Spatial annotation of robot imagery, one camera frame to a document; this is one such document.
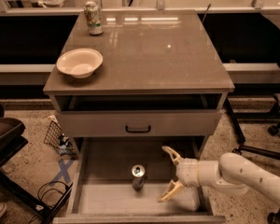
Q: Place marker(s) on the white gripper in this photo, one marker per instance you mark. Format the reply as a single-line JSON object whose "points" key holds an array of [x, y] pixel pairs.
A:
{"points": [[188, 171]]}

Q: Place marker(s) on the silver redbull can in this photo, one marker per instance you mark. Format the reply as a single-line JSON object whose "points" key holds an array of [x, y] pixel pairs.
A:
{"points": [[138, 173]]}

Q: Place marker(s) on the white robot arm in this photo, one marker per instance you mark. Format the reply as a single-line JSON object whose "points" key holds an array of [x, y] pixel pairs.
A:
{"points": [[231, 174]]}

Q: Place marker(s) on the closed top drawer front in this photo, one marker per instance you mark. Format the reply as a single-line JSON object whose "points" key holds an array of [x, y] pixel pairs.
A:
{"points": [[112, 124]]}

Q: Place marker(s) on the open middle drawer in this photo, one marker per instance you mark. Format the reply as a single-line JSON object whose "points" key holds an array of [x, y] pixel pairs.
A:
{"points": [[102, 192]]}

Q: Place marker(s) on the grey drawer cabinet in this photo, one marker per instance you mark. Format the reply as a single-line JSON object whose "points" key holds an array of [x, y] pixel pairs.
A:
{"points": [[152, 61]]}

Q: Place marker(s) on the green soda can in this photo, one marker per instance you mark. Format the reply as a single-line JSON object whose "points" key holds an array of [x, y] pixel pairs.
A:
{"points": [[93, 18]]}

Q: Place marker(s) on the black office chair base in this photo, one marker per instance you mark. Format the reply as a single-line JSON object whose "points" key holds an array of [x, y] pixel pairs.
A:
{"points": [[255, 123]]}

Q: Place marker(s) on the white paper bowl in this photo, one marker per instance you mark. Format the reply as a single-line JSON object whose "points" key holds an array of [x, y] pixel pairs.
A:
{"points": [[79, 63]]}

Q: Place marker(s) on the dark chair on left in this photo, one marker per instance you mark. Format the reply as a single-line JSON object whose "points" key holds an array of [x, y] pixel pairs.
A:
{"points": [[11, 142]]}

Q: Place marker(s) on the black drawer handle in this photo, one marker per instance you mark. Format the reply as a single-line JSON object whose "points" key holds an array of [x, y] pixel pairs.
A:
{"points": [[136, 130]]}

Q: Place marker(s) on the black wire basket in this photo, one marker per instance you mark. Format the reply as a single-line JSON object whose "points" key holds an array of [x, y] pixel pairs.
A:
{"points": [[59, 142]]}

